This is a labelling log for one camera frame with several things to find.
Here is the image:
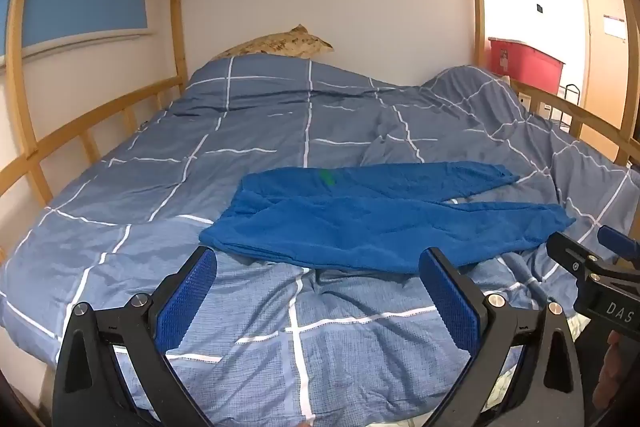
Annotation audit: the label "paper sheet on door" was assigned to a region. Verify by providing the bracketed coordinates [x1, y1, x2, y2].
[602, 13, 626, 42]

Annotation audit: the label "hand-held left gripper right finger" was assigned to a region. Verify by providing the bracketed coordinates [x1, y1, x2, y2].
[418, 246, 586, 427]

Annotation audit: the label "red storage bin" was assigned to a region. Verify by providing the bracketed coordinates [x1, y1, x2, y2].
[487, 35, 566, 94]

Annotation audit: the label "wooden bunk bed frame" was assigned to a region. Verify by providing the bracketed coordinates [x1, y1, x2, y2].
[0, 0, 640, 258]

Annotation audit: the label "yellow patterned pillow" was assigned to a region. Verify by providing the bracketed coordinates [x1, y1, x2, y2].
[210, 24, 335, 62]

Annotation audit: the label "person's right hand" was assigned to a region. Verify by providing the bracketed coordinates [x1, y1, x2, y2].
[599, 329, 625, 400]

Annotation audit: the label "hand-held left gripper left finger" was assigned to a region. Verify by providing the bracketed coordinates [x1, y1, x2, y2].
[52, 246, 219, 427]

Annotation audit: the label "blue grid-pattern blanket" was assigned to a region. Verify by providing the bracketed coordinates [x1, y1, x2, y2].
[0, 54, 640, 427]

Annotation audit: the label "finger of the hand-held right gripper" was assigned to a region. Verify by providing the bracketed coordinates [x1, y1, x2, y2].
[546, 232, 609, 282]
[597, 225, 640, 269]

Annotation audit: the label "blue pants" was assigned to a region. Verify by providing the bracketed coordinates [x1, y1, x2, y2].
[199, 160, 577, 276]

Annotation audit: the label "beige door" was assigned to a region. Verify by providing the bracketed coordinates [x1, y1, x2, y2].
[575, 0, 629, 134]

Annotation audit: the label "black wire rack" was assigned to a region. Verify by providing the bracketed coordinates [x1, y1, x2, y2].
[547, 83, 582, 128]

